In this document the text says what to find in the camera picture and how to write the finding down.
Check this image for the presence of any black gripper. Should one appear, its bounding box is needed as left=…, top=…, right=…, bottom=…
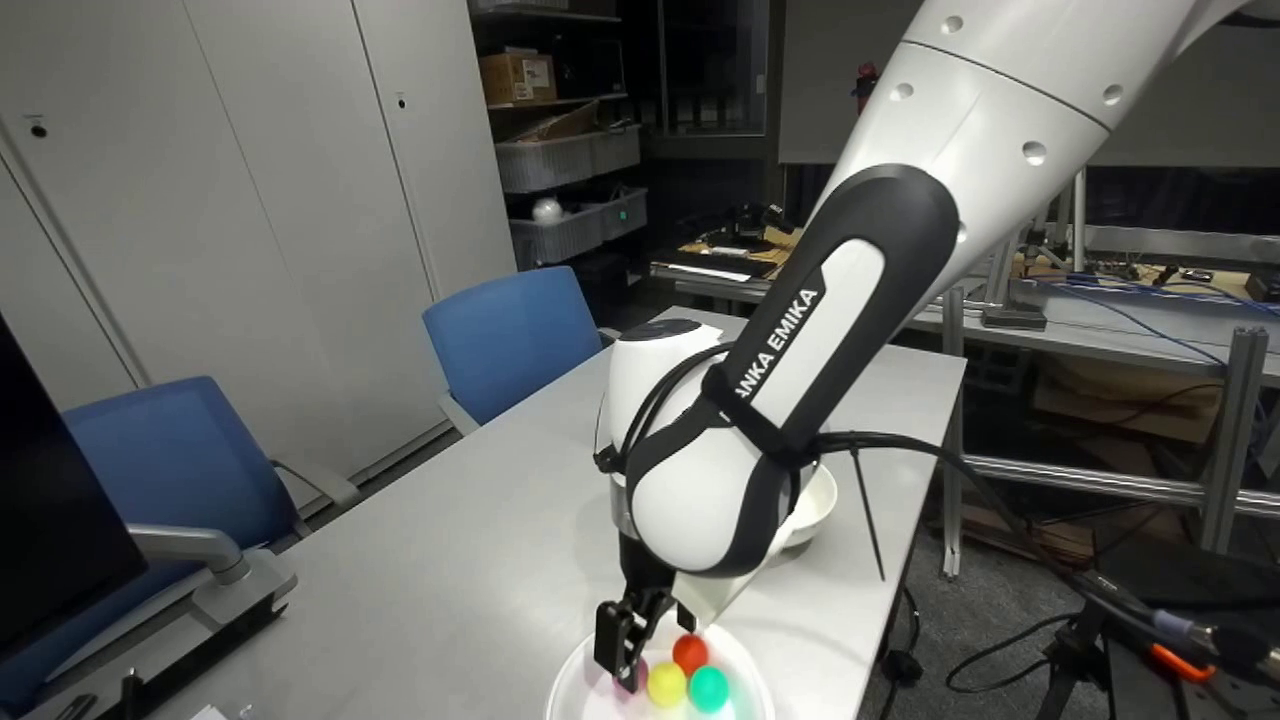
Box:
left=592, top=528, right=698, bottom=696

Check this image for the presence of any yellow ball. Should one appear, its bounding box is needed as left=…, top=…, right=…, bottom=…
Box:
left=642, top=661, right=690, bottom=713

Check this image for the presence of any orange ball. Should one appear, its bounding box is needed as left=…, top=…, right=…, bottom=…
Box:
left=669, top=634, right=717, bottom=678

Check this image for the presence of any green ball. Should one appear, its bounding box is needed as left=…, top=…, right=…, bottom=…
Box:
left=682, top=666, right=735, bottom=717

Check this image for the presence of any white plate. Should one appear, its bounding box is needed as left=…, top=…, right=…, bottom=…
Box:
left=538, top=620, right=781, bottom=720

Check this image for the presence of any white bowl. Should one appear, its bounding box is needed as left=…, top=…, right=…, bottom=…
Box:
left=775, top=456, right=844, bottom=562

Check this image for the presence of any blue office chair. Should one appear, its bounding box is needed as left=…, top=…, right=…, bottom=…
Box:
left=420, top=261, right=629, bottom=440
left=0, top=372, right=363, bottom=720

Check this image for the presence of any grey storage bin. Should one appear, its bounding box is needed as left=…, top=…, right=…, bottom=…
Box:
left=493, top=119, right=649, bottom=202
left=506, top=186, right=654, bottom=273

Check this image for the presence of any black tripod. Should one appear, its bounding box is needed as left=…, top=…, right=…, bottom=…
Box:
left=1032, top=573, right=1220, bottom=720

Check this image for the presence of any grey monitor stand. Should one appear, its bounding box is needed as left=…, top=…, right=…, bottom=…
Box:
left=24, top=519, right=300, bottom=720

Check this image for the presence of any orange black spring clamp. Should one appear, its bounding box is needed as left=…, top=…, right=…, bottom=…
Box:
left=1084, top=573, right=1220, bottom=689

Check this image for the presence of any cardboard box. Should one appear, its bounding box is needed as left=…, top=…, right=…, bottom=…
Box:
left=476, top=43, right=560, bottom=107

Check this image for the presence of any black perforated breadboard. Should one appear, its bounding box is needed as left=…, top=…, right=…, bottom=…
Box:
left=1091, top=526, right=1280, bottom=720

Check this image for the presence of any dark shelf unit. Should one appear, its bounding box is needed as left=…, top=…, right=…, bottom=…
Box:
left=463, top=0, right=661, bottom=278

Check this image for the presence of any black monitor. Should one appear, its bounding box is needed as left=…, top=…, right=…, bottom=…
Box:
left=0, top=316, right=150, bottom=661

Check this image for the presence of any white cabinet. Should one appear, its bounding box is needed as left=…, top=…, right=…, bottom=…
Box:
left=0, top=0, right=521, bottom=500

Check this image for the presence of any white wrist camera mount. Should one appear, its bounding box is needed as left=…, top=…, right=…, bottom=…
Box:
left=673, top=573, right=752, bottom=634

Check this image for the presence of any black floor cable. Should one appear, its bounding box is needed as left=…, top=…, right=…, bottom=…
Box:
left=862, top=585, right=1089, bottom=720

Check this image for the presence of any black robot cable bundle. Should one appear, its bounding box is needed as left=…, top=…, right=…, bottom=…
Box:
left=592, top=354, right=1280, bottom=671

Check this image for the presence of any aluminium extrusion frame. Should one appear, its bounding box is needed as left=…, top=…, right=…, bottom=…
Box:
left=914, top=164, right=1280, bottom=582

